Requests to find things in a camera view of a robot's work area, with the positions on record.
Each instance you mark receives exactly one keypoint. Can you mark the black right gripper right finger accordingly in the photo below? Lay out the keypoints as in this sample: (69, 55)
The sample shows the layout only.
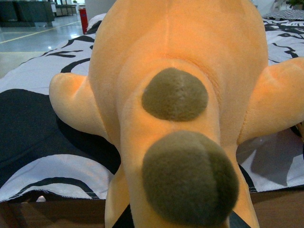
(235, 221)

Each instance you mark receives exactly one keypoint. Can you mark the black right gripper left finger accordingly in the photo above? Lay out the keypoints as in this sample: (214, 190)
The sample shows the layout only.
(125, 220)

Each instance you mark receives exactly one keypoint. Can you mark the orange plush dinosaur toy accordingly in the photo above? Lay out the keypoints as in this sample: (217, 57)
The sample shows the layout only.
(176, 86)

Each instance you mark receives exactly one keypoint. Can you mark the black and white patterned sheet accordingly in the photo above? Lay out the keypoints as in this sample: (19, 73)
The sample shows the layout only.
(40, 153)

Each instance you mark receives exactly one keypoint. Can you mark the red fire extinguisher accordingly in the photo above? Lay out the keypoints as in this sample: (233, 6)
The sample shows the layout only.
(83, 18)

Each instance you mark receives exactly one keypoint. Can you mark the dark grey background cabinet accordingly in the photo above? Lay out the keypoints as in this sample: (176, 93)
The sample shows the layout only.
(25, 13)

